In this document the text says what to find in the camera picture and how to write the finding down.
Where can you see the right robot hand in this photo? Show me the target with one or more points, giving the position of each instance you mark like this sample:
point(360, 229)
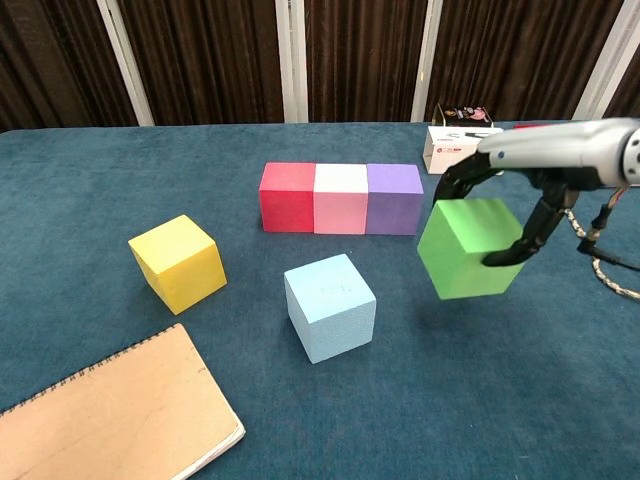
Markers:
point(575, 150)

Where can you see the green foam cube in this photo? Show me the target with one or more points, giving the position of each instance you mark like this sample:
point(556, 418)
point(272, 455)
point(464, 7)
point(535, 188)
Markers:
point(460, 260)

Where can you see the purple foam cube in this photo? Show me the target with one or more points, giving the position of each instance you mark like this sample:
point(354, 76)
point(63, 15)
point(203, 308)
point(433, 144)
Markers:
point(395, 205)

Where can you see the red foam cube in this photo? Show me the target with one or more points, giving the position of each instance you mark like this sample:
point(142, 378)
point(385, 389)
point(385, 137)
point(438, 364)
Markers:
point(286, 205)

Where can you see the black luncheon meat tin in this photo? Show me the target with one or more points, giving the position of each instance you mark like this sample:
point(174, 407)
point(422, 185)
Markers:
point(460, 114)

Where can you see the white cardboard box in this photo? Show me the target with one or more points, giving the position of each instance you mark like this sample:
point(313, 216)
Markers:
point(445, 150)

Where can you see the pink foam cube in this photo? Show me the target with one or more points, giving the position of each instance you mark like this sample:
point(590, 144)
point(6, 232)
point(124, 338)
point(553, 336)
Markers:
point(341, 207)

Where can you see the light blue foam cube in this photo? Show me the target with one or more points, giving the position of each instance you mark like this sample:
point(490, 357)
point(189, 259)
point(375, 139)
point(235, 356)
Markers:
point(330, 310)

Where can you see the dark brown curtain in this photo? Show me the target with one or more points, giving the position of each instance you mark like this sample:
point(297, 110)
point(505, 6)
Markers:
point(210, 60)

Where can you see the yellow foam cube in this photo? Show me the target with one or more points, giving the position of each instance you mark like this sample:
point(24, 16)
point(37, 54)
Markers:
point(175, 265)

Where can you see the blue felt table cover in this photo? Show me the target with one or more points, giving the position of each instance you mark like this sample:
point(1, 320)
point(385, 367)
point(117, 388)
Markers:
point(75, 200)

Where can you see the tan spiral notebook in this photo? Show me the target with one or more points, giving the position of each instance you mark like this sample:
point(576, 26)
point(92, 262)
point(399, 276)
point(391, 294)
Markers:
point(110, 415)

